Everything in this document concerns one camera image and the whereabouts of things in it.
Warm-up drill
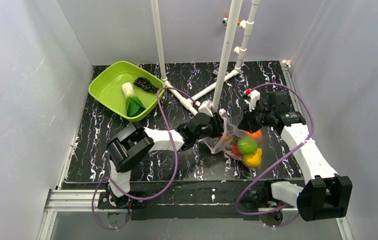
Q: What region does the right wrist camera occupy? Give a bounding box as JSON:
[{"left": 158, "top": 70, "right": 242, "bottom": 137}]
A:
[{"left": 244, "top": 88, "right": 260, "bottom": 112}]

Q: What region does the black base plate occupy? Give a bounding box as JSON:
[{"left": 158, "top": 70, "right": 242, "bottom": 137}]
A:
[{"left": 97, "top": 178, "right": 309, "bottom": 222}]

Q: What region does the purple cable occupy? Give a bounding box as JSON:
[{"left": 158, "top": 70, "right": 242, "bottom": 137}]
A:
[
  {"left": 91, "top": 86, "right": 203, "bottom": 231},
  {"left": 235, "top": 82, "right": 315, "bottom": 216}
]

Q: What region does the fake bok choy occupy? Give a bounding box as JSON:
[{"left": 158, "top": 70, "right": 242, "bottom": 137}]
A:
[{"left": 122, "top": 82, "right": 146, "bottom": 118}]

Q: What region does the fake orange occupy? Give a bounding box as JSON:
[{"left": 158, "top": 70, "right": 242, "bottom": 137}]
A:
[{"left": 244, "top": 130, "right": 263, "bottom": 143}]

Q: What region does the green plastic tray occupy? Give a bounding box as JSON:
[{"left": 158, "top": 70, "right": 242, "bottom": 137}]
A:
[{"left": 88, "top": 61, "right": 165, "bottom": 122}]

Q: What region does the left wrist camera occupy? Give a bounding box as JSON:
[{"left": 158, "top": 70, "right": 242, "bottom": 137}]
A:
[{"left": 198, "top": 99, "right": 213, "bottom": 117}]

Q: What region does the fake mango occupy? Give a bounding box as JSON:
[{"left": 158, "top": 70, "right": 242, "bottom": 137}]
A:
[{"left": 219, "top": 134, "right": 233, "bottom": 143}]

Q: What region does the white PVC pipe frame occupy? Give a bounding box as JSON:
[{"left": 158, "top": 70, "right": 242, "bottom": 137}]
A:
[{"left": 151, "top": 0, "right": 261, "bottom": 115}]

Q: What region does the clear zip top bag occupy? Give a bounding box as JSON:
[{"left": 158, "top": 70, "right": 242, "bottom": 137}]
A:
[{"left": 202, "top": 109, "right": 262, "bottom": 164}]

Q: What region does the fake dark grapes bunch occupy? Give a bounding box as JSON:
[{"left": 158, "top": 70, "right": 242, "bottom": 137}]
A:
[{"left": 133, "top": 76, "right": 159, "bottom": 94}]

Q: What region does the fake green apple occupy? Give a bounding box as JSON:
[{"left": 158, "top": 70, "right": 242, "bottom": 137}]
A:
[{"left": 237, "top": 136, "right": 258, "bottom": 155}]

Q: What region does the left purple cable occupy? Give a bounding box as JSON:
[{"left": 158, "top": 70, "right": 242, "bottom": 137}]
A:
[{"left": 91, "top": 86, "right": 203, "bottom": 231}]

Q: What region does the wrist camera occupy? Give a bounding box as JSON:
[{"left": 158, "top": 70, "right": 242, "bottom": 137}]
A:
[
  {"left": 244, "top": 88, "right": 260, "bottom": 112},
  {"left": 198, "top": 99, "right": 213, "bottom": 117}
]

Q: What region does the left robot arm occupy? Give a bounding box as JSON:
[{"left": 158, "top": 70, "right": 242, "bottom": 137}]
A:
[{"left": 107, "top": 109, "right": 227, "bottom": 198}]

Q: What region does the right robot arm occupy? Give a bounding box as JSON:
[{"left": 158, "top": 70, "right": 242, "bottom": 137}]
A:
[{"left": 238, "top": 89, "right": 352, "bottom": 222}]

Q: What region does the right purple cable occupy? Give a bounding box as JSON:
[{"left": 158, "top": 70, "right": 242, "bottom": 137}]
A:
[{"left": 235, "top": 82, "right": 315, "bottom": 216}]

